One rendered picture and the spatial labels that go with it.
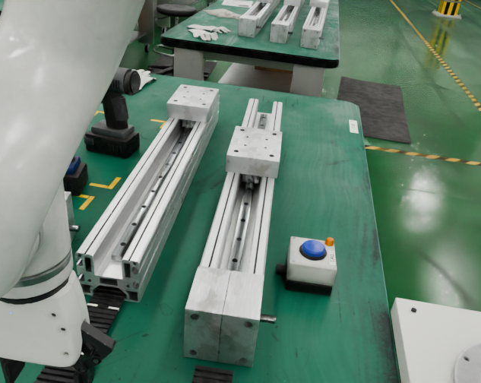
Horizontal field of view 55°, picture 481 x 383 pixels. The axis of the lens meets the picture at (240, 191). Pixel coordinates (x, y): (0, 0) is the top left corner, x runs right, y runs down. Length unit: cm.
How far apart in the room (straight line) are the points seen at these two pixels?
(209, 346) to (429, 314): 35
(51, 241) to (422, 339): 54
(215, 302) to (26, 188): 37
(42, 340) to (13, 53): 30
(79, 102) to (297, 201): 77
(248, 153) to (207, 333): 43
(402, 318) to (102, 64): 59
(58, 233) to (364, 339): 50
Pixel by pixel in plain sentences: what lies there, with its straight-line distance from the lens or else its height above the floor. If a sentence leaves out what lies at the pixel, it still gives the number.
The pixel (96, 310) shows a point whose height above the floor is 79.
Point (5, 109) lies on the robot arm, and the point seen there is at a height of 120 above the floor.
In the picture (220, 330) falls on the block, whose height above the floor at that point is 84.
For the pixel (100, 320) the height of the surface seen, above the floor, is 79.
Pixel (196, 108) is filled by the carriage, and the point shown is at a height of 90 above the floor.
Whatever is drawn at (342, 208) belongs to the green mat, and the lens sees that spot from 107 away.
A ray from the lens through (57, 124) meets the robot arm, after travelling 34.
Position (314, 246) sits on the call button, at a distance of 80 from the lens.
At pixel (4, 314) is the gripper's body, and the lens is 53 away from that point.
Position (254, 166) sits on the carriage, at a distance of 95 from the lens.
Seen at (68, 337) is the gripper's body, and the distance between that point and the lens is 52.
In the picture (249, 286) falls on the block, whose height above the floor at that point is 87.
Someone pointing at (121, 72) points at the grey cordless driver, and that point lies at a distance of 113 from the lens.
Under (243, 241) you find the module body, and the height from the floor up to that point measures 84.
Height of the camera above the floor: 132
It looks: 31 degrees down
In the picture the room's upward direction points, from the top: 6 degrees clockwise
